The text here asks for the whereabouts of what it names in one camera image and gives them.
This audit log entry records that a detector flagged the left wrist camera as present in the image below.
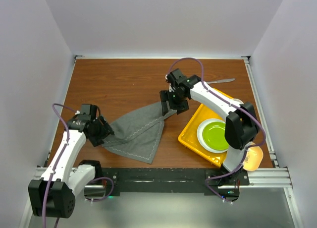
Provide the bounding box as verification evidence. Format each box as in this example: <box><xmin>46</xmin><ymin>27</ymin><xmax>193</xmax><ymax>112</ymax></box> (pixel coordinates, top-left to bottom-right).
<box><xmin>76</xmin><ymin>104</ymin><xmax>101</xmax><ymax>120</ymax></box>

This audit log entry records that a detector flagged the yellow plastic tray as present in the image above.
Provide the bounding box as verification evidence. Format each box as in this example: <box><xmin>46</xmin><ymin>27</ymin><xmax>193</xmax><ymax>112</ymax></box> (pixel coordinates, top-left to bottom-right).
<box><xmin>178</xmin><ymin>88</ymin><xmax>242</xmax><ymax>168</ymax></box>

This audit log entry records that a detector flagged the orange square plate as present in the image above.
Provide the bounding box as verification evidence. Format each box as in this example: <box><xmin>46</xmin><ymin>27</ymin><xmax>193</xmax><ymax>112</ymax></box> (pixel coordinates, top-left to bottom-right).
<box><xmin>243</xmin><ymin>146</ymin><xmax>264</xmax><ymax>171</ymax></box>

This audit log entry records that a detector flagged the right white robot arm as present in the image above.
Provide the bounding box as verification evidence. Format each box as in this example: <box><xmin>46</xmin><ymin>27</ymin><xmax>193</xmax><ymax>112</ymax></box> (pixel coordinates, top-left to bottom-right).
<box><xmin>159</xmin><ymin>70</ymin><xmax>263</xmax><ymax>185</ymax></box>

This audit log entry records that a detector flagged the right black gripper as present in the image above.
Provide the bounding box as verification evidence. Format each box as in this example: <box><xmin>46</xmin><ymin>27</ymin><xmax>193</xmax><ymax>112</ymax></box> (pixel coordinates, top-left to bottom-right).
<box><xmin>160</xmin><ymin>89</ymin><xmax>189</xmax><ymax>115</ymax></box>

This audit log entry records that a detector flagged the silver table knife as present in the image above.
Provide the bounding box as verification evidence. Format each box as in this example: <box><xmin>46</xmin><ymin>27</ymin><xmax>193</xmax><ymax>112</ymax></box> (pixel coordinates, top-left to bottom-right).
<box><xmin>206</xmin><ymin>78</ymin><xmax>235</xmax><ymax>84</ymax></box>

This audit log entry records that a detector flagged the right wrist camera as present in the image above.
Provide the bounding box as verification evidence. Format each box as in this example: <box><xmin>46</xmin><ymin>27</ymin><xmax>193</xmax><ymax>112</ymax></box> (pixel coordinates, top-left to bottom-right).
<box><xmin>165</xmin><ymin>68</ymin><xmax>188</xmax><ymax>88</ymax></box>

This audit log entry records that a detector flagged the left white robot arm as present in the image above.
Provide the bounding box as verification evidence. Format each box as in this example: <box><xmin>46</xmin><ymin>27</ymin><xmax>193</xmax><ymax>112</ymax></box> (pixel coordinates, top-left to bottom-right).
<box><xmin>28</xmin><ymin>114</ymin><xmax>114</xmax><ymax>218</ymax></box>

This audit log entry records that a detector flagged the white plate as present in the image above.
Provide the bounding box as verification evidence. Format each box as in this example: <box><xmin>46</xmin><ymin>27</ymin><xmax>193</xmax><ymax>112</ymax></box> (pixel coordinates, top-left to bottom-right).
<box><xmin>197</xmin><ymin>118</ymin><xmax>228</xmax><ymax>154</ymax></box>

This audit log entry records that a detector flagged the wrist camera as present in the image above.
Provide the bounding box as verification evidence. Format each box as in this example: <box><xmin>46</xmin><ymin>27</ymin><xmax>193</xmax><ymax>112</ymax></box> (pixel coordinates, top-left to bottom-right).
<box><xmin>76</xmin><ymin>104</ymin><xmax>101</xmax><ymax>120</ymax></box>
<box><xmin>165</xmin><ymin>68</ymin><xmax>188</xmax><ymax>88</ymax></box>

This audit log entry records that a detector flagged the green plate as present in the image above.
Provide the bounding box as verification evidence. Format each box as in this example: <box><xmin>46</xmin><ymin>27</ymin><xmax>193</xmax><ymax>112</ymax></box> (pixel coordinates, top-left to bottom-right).
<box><xmin>203</xmin><ymin>121</ymin><xmax>228</xmax><ymax>151</ymax></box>

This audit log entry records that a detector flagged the grey cloth napkin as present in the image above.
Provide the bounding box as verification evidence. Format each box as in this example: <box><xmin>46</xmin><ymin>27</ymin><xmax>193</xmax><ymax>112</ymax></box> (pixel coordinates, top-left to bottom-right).
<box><xmin>102</xmin><ymin>102</ymin><xmax>176</xmax><ymax>164</ymax></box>

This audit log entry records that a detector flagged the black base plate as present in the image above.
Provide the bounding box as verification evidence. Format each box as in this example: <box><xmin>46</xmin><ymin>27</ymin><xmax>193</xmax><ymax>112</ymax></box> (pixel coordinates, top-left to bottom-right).
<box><xmin>83</xmin><ymin>167</ymin><xmax>250</xmax><ymax>203</ymax></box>

